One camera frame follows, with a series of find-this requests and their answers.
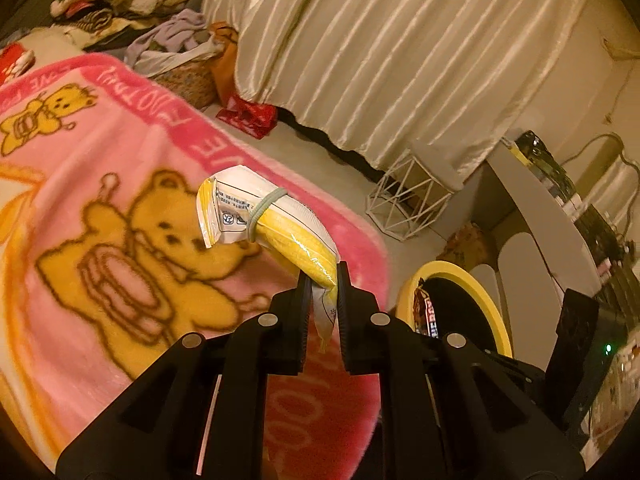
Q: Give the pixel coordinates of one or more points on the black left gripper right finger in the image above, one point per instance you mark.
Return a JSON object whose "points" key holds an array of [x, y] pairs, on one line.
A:
{"points": [[448, 409]]}

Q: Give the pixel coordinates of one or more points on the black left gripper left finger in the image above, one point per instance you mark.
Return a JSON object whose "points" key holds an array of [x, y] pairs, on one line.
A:
{"points": [[198, 412]]}

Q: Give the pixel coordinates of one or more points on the red snack wrapper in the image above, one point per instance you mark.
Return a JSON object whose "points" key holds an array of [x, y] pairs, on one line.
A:
{"points": [[424, 313]]}

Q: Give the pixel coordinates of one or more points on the yellow white snack packet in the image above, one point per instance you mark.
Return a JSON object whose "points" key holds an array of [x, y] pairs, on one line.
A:
{"points": [[238, 205]]}

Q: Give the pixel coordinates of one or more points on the yellow rimmed black trash bin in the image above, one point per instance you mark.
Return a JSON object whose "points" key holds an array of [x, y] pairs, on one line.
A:
{"points": [[461, 305]]}

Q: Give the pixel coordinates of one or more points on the white curved desk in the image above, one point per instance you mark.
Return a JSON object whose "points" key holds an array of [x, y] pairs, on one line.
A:
{"points": [[541, 254]]}

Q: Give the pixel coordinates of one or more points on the pink football bear blanket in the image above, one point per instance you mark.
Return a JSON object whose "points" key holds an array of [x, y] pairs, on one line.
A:
{"points": [[103, 266]]}

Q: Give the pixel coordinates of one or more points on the dark box on desk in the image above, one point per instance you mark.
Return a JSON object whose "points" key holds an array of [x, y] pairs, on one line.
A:
{"points": [[545, 166]]}

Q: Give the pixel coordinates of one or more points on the red plastic bag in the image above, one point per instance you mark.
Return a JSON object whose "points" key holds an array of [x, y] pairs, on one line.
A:
{"points": [[256, 120]]}

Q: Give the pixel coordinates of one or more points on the cream satin curtain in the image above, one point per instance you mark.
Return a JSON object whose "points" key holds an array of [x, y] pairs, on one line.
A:
{"points": [[379, 75]]}

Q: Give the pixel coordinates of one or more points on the woven laundry basket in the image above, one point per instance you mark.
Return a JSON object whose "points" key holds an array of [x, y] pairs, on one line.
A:
{"points": [[190, 79]]}

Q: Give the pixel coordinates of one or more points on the orange bag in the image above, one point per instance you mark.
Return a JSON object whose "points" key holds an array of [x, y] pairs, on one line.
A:
{"points": [[223, 65]]}

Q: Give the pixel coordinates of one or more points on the lavender garment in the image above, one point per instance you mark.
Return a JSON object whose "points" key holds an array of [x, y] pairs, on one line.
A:
{"points": [[178, 34]]}

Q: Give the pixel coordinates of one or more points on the red patterned cloth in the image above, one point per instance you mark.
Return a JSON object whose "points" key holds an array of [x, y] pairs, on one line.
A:
{"points": [[15, 60]]}

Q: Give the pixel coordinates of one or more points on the white wire frame stool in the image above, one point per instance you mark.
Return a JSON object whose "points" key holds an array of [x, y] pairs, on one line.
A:
{"points": [[413, 193]]}

